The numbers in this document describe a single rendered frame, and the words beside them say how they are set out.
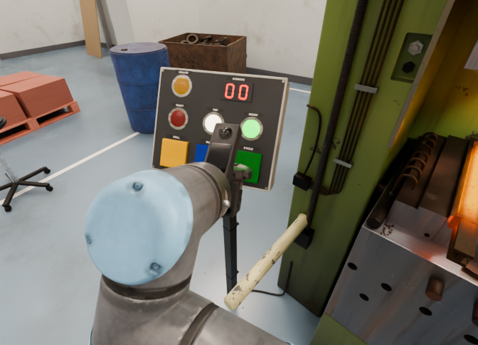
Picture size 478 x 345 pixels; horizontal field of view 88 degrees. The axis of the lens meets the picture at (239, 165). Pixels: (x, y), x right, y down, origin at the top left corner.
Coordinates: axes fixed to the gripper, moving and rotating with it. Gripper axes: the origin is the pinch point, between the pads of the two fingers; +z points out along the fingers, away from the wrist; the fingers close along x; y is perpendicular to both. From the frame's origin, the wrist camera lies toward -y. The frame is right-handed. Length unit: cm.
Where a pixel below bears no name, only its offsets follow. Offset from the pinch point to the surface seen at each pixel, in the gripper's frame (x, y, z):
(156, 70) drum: -139, -56, 173
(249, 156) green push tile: 0.7, -1.7, 6.7
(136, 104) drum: -160, -21, 177
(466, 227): 44.7, 4.2, 0.6
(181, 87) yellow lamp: -20.0, -16.8, 7.1
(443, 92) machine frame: 54, -29, 42
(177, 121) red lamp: -20.0, -7.7, 7.1
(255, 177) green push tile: 3.0, 3.1, 6.7
